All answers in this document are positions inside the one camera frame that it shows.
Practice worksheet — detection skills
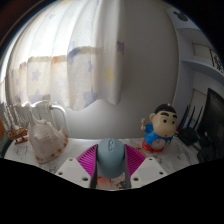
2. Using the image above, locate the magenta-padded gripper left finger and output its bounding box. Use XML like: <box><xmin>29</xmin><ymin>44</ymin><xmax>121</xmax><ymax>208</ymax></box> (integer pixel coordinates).
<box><xmin>54</xmin><ymin>143</ymin><xmax>100</xmax><ymax>190</ymax></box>

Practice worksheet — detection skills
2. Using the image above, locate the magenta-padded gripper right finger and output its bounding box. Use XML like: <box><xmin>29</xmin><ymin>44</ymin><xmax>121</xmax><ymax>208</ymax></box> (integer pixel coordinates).
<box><xmin>123</xmin><ymin>143</ymin><xmax>168</xmax><ymax>190</ymax></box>

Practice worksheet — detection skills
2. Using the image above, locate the light blue computer mouse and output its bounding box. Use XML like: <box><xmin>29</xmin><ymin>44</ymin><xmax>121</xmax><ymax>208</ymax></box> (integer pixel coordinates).
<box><xmin>95</xmin><ymin>137</ymin><xmax>126</xmax><ymax>180</ymax></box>

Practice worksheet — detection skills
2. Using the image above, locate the white printed tablecloth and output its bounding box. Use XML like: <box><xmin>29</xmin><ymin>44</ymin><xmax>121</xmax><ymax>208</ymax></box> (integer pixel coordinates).
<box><xmin>3</xmin><ymin>135</ymin><xmax>203</xmax><ymax>192</ymax></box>

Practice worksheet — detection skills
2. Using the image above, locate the cartoon boy figure clock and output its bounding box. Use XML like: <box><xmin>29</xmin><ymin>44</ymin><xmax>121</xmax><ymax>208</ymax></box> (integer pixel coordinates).
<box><xmin>139</xmin><ymin>103</ymin><xmax>178</xmax><ymax>154</ymax></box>

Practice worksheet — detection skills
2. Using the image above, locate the large white conch shell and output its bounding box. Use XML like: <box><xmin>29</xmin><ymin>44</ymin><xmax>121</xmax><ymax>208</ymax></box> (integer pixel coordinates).
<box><xmin>27</xmin><ymin>111</ymin><xmax>69</xmax><ymax>164</ymax></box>

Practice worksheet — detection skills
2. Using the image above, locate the black router with antennas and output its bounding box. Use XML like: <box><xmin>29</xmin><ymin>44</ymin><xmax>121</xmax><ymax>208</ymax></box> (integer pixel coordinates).
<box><xmin>176</xmin><ymin>104</ymin><xmax>205</xmax><ymax>147</ymax></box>

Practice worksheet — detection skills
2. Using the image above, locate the white radiator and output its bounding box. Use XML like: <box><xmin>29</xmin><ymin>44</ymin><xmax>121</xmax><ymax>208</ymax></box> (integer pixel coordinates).
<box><xmin>0</xmin><ymin>99</ymin><xmax>71</xmax><ymax>138</ymax></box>

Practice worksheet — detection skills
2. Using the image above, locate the wooden model sailing ship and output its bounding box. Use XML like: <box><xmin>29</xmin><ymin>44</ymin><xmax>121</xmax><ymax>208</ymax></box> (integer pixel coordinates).
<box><xmin>0</xmin><ymin>101</ymin><xmax>29</xmax><ymax>146</ymax></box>

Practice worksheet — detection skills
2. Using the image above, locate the black monitor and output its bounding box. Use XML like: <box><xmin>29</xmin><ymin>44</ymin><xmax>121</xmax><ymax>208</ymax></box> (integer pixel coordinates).
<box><xmin>196</xmin><ymin>87</ymin><xmax>224</xmax><ymax>164</ymax></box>

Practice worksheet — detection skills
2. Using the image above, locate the white star-print curtain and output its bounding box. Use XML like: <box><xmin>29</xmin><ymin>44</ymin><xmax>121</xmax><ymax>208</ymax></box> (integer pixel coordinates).
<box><xmin>0</xmin><ymin>0</ymin><xmax>126</xmax><ymax>113</ymax></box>

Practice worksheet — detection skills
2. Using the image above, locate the white wall shelf unit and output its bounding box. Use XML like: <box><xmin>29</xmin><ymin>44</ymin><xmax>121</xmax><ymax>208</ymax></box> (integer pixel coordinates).
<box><xmin>166</xmin><ymin>6</ymin><xmax>224</xmax><ymax>86</ymax></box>

